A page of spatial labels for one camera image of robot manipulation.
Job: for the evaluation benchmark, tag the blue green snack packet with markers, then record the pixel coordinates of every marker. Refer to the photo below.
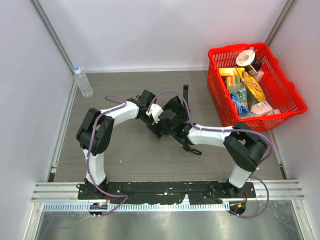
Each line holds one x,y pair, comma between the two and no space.
240,101

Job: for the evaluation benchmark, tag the black folding umbrella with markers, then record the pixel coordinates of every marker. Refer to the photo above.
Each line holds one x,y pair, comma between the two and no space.
177,110

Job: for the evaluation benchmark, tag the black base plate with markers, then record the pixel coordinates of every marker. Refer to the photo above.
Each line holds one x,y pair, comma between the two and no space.
166,192

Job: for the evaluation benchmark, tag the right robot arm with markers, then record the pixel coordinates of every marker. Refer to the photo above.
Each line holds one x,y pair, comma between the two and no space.
245,148

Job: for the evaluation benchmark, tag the red plastic basket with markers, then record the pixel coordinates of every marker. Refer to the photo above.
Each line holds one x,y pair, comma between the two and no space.
280,93

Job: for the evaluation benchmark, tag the pink white box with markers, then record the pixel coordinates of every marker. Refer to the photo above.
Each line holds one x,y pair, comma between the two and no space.
261,108

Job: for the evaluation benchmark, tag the clear plastic bottle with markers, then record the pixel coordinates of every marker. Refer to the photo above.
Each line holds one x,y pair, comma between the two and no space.
82,82

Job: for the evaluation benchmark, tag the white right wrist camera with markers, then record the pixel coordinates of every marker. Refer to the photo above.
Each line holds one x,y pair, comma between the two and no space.
155,111

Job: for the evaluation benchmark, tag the yellow box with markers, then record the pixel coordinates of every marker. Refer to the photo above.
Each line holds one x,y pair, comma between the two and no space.
229,71

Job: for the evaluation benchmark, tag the white slotted cable duct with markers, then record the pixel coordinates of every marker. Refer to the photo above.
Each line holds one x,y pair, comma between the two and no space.
97,207

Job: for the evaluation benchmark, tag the yellow snack bag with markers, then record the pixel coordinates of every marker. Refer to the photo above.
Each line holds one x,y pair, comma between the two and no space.
253,86

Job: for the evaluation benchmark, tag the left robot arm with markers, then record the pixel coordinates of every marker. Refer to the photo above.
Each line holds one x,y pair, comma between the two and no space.
94,136

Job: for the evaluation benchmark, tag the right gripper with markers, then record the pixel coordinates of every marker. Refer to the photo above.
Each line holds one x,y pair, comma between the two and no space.
184,110

